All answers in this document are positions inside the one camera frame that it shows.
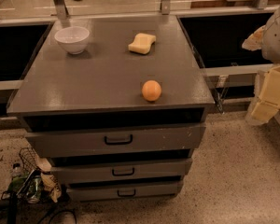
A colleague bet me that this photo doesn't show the black cable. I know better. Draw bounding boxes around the black cable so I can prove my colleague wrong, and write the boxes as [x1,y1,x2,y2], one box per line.
[36,203,77,224]

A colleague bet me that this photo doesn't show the grey bottom drawer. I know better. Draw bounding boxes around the grey bottom drawer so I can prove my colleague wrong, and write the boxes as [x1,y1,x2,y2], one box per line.
[66,181,183,202]

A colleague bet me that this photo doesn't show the yellow sponge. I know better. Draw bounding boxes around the yellow sponge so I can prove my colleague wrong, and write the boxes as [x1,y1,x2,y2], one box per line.
[128,33,156,54]

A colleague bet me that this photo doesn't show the white bowl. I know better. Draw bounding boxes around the white bowl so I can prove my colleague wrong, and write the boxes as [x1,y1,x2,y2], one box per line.
[54,26,90,54]

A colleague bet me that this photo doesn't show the green snack bag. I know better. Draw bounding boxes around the green snack bag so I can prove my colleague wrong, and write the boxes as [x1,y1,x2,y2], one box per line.
[7,175,43,203]

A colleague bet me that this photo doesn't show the tan chip bag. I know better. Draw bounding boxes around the tan chip bag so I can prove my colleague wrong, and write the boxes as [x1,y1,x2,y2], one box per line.
[35,155,62,203]

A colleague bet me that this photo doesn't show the plastic water bottle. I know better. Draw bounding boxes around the plastic water bottle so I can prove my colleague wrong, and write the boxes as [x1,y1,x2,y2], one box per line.
[11,163,22,179]

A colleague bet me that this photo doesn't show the grey drawer cabinet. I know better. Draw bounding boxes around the grey drawer cabinet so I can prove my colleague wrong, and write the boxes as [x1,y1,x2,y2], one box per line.
[7,16,213,189]

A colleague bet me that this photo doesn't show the grey drawer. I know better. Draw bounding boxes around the grey drawer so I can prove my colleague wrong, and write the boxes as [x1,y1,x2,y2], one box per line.
[51,158,192,185]
[26,124,205,158]
[66,181,183,202]

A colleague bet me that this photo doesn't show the grey middle drawer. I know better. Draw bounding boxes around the grey middle drawer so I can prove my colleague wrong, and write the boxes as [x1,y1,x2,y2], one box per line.
[51,158,192,185]

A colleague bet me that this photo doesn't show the orange fruit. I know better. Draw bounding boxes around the orange fruit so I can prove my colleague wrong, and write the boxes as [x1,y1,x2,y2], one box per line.
[142,80,161,102]

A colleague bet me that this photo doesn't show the grey top drawer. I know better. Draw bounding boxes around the grey top drawer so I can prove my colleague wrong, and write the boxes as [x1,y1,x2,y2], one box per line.
[26,124,205,158]

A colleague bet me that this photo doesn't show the wire basket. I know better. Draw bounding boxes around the wire basket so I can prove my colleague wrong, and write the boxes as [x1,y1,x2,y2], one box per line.
[19,147,52,203]

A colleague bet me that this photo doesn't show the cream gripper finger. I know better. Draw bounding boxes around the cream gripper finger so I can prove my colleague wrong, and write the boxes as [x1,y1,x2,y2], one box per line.
[242,26,265,51]
[249,64,280,124]

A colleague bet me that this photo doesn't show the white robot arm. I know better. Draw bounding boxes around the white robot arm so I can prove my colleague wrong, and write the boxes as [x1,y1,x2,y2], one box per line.
[242,6,280,125]

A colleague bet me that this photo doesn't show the metal bracket left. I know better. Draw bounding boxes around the metal bracket left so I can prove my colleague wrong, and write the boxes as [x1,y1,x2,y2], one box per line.
[53,0,68,20]

